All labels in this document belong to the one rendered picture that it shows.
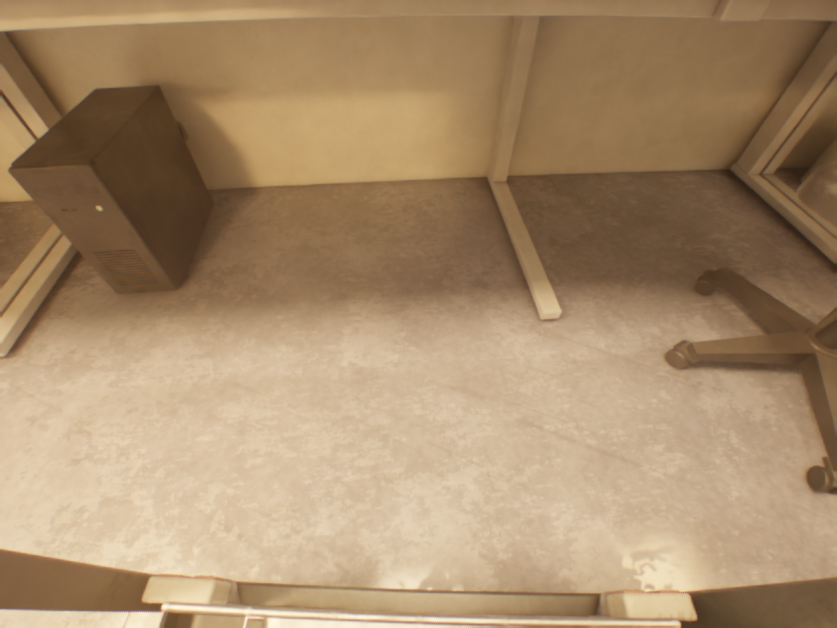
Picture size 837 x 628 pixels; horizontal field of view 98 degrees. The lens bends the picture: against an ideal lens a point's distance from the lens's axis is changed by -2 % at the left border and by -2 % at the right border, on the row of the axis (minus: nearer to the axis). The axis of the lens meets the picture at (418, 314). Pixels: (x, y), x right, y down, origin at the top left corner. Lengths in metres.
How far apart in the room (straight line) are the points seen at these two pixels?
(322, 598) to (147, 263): 0.95
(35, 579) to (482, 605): 0.37
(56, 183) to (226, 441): 0.66
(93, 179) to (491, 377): 0.99
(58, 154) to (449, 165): 1.11
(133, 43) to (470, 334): 1.24
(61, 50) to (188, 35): 0.36
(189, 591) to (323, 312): 0.76
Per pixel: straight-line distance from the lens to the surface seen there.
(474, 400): 0.90
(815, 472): 1.15
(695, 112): 1.82
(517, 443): 0.88
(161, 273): 1.23
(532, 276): 1.12
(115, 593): 0.46
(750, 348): 1.14
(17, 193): 2.02
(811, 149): 2.30
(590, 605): 0.51
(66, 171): 1.10
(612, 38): 1.53
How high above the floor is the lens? 0.80
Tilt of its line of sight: 51 degrees down
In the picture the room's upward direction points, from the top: 1 degrees clockwise
